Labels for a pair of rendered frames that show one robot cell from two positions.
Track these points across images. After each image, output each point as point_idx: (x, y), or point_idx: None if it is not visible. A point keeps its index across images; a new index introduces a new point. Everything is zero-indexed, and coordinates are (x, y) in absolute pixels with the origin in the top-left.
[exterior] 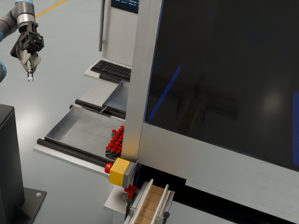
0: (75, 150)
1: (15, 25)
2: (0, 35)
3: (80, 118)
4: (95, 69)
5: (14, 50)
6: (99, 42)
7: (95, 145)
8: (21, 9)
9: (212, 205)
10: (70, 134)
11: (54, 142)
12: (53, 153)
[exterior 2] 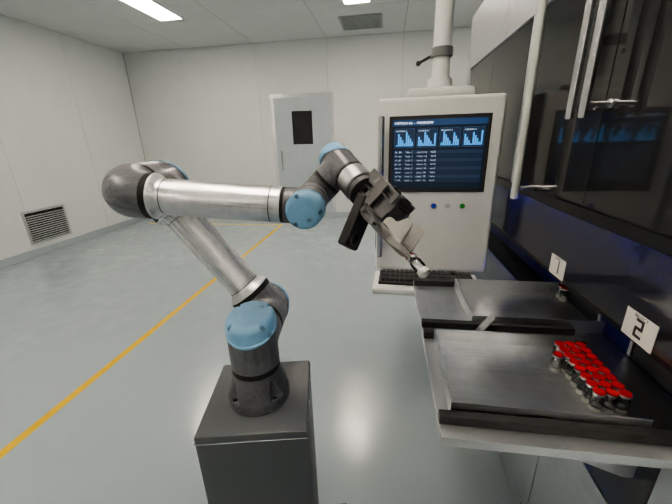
0: (536, 415)
1: (327, 195)
2: (323, 205)
3: (459, 349)
4: (385, 280)
5: (350, 233)
6: (379, 243)
7: (544, 393)
8: (344, 159)
9: None
10: (476, 382)
11: (476, 411)
12: (494, 438)
